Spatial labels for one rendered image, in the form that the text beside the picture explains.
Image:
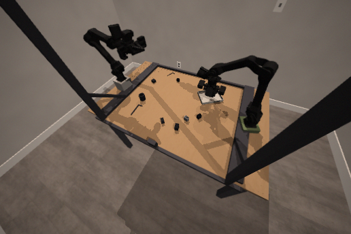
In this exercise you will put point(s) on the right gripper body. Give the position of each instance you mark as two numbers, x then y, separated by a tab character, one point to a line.
219	89

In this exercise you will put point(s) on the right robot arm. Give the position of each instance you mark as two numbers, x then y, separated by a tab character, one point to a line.
265	74

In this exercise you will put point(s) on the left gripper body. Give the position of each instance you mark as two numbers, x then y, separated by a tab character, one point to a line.
122	53

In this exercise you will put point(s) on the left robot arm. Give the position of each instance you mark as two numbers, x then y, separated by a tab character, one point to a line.
93	36

